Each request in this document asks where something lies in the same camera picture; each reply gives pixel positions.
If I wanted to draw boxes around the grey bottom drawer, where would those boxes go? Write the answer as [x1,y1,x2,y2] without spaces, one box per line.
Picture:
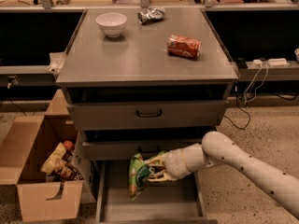
[95,161,218,224]

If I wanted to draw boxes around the grey top drawer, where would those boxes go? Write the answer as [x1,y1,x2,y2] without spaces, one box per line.
[67,100,227,131]

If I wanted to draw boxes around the black floor cable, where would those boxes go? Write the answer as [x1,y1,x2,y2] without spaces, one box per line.
[222,93,252,131]

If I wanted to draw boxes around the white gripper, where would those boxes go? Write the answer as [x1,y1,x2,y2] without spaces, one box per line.
[145,148,191,182]

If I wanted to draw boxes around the grey middle drawer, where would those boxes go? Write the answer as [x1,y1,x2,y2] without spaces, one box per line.
[82,138,202,161]

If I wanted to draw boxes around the white power strip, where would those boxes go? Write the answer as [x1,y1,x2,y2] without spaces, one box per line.
[236,57,291,69]

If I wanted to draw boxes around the white cables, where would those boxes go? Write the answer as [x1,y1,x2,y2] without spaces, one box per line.
[242,63,269,106]

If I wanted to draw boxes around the grey drawer cabinet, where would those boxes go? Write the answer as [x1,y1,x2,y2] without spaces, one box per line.
[56,7,239,161]

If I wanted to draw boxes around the green rice chip bag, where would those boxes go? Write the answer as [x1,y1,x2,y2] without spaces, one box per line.
[128,151,166,201]

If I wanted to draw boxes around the crumpled silver foil bag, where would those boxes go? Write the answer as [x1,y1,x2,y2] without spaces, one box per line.
[137,7,165,24]

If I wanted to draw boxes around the dark brown snack bag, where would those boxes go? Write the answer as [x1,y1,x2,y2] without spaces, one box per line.
[52,153,83,181]

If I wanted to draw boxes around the white ceramic bowl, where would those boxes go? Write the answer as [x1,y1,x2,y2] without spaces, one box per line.
[95,12,127,38]

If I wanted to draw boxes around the brown cardboard box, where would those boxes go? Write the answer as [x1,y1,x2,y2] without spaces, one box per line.
[0,89,96,223]

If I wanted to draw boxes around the yellow snack bag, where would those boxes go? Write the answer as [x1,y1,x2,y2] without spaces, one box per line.
[41,143,66,174]

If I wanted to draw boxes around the orange soda can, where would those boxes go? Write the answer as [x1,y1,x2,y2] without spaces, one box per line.
[167,35,202,59]

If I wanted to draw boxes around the red apple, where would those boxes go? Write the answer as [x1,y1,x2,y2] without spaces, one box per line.
[63,141,75,151]

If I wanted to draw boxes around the grey drawer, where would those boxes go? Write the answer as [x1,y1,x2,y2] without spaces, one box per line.
[67,100,227,131]
[95,161,218,224]
[82,138,202,161]

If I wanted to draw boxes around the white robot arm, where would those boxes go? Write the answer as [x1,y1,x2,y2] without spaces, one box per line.
[147,132,299,218]

